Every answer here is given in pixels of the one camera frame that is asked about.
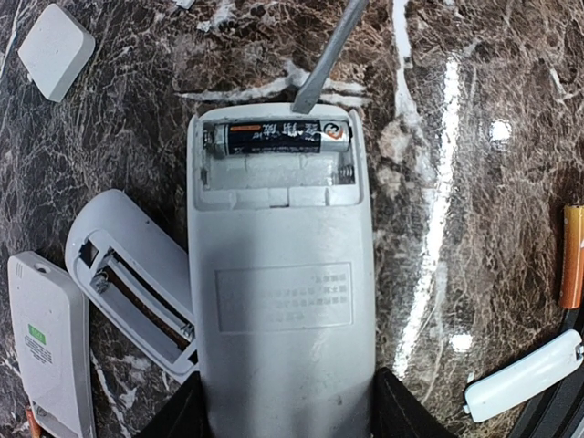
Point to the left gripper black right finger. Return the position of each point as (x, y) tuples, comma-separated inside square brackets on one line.
[(397, 413)]

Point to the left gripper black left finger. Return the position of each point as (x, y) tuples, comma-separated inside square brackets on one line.
[(182, 416)]

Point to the orange AAA battery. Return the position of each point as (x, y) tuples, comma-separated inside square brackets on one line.
[(34, 428)]

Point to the wide white remote control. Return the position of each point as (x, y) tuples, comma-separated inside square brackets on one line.
[(50, 319)]

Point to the white remote with battery bay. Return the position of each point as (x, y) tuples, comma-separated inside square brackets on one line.
[(138, 277)]

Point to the orange batteries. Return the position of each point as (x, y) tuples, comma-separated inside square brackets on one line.
[(572, 268)]

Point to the small white remote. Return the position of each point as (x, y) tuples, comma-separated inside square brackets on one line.
[(282, 278)]

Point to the black AAA battery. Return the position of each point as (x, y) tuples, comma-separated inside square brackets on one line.
[(276, 136)]

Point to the yellow handled screwdriver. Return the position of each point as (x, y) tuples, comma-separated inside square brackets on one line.
[(308, 95)]

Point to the white wide remote battery cover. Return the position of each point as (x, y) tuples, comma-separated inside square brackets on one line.
[(55, 51)]

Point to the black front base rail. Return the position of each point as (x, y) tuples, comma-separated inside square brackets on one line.
[(556, 412)]

